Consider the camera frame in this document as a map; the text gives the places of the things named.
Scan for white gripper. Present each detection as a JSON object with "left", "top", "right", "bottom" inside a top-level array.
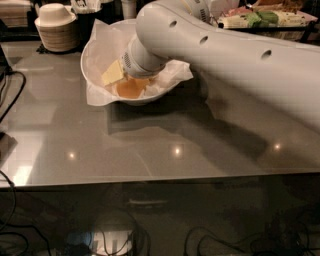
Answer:
[{"left": 102, "top": 35, "right": 169, "bottom": 85}]

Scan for orange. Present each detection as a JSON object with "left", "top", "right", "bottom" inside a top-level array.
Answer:
[{"left": 116, "top": 78, "right": 150, "bottom": 99}]

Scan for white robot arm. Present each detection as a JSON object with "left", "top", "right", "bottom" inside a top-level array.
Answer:
[{"left": 106, "top": 0, "right": 320, "bottom": 130}]

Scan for black utensil holder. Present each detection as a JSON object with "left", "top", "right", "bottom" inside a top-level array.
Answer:
[{"left": 70, "top": 0, "right": 102, "bottom": 43}]

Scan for white cup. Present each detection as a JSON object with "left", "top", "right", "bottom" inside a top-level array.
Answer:
[{"left": 121, "top": 0, "right": 137, "bottom": 19}]

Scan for stack of paper bowls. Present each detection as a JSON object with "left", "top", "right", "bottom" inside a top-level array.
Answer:
[{"left": 34, "top": 3, "right": 80, "bottom": 52}]

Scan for green packet in rack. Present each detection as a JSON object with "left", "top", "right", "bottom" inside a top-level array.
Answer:
[{"left": 246, "top": 11, "right": 279, "bottom": 28}]

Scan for black cable on table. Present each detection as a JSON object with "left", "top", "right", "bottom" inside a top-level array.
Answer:
[{"left": 0, "top": 68, "right": 28, "bottom": 123}]

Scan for black wire rack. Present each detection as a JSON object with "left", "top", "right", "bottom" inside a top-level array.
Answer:
[{"left": 215, "top": 11, "right": 317, "bottom": 43}]

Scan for black cables under table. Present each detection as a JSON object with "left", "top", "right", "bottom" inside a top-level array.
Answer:
[{"left": 0, "top": 169, "right": 320, "bottom": 256}]

